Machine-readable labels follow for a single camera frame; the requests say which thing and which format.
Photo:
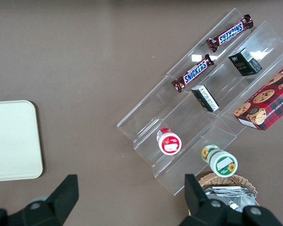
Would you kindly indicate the small black box gold print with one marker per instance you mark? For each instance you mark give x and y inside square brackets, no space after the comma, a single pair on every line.
[244,63]

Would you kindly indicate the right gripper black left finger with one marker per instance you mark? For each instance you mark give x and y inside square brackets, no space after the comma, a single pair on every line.
[54,207]

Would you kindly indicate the red tartan cookie box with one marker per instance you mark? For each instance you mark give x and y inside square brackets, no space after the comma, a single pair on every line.
[266,106]

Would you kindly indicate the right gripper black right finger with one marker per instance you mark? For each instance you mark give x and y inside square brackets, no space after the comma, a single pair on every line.
[202,212]

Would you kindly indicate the small black box white label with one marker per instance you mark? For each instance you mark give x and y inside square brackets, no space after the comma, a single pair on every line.
[206,99]

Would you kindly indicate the cream plastic tray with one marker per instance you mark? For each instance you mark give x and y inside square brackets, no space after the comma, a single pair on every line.
[14,141]

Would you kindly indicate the red lidded small jar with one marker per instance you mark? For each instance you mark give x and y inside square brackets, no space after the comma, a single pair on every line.
[169,143]

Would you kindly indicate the clear acrylic stepped shelf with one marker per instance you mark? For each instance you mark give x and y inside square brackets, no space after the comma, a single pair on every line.
[155,110]

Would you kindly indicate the green sunflower small jar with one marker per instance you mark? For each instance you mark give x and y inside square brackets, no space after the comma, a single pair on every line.
[220,162]

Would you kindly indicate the silver foil packet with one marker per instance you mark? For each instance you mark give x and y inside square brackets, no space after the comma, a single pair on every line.
[226,188]
[240,202]

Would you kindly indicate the small tan wicker basket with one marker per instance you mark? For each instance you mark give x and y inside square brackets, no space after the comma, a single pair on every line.
[246,182]

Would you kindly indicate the Snickers chocolate bar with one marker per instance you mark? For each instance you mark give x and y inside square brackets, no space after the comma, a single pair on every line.
[193,73]
[230,33]

